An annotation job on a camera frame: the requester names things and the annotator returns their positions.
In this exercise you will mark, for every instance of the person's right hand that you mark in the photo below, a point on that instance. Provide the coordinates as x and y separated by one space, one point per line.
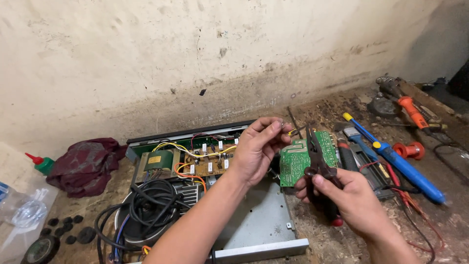
351 201

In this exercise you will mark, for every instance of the person's left hand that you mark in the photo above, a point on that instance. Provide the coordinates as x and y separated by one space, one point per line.
252 154

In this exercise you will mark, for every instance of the orange soldering iron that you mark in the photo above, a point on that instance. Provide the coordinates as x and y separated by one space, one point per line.
412 110

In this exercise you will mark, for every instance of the black rubber wheel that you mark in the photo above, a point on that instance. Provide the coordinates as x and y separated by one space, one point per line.
41 251

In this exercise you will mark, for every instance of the green wrapped transformer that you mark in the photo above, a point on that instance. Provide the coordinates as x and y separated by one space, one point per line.
159 161

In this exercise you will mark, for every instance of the orange plastic spool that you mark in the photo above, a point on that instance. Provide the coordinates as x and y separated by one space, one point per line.
409 150

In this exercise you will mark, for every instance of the clear plastic bag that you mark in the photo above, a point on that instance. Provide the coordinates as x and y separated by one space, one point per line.
25 212

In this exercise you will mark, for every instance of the grey metal amplifier chassis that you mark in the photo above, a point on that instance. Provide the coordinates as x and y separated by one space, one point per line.
256 220

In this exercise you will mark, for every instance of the round metal speaker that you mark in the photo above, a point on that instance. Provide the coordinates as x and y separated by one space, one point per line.
126 227

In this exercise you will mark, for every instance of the thin black metal rod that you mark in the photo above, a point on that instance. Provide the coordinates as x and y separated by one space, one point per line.
294 121

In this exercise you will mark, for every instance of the black multimeter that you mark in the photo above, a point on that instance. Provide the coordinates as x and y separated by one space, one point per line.
370 172

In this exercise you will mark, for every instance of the black box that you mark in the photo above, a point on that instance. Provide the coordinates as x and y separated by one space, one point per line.
461 80

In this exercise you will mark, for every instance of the long green panel board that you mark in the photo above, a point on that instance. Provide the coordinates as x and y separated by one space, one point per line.
146 148

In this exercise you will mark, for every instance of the round black tin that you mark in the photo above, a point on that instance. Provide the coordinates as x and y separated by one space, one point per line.
383 107

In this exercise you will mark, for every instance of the brown circuit board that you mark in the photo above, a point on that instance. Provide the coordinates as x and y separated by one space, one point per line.
212 167

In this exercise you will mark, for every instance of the red test lead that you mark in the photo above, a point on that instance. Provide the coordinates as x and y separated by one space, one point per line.
397 183

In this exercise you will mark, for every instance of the green circuit board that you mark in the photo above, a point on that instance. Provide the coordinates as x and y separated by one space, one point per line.
293 165

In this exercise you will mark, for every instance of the wooden plank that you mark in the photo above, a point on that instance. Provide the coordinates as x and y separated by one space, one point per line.
432 99

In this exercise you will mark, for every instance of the black screwdriver with red end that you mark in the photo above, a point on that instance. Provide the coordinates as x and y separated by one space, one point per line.
336 220

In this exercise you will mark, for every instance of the black test lead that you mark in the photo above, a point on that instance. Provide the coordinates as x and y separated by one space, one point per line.
417 227

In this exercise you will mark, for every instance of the metal soldering iron stand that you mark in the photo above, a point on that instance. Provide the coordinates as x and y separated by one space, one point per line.
388 86

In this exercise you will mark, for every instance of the group of black rubber knobs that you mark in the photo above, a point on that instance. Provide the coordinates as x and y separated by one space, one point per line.
86 234

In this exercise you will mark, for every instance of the ribbed metal heat sink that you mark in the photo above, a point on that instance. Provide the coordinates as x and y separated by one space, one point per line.
190 196

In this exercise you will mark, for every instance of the blue desoldering pump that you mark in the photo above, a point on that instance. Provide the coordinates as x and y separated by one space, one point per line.
403 165

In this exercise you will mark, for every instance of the green bottle with red cap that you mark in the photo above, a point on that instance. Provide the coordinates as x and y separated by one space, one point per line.
44 165

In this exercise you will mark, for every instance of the maroon cloth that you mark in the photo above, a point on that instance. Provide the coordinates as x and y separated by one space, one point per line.
86 167

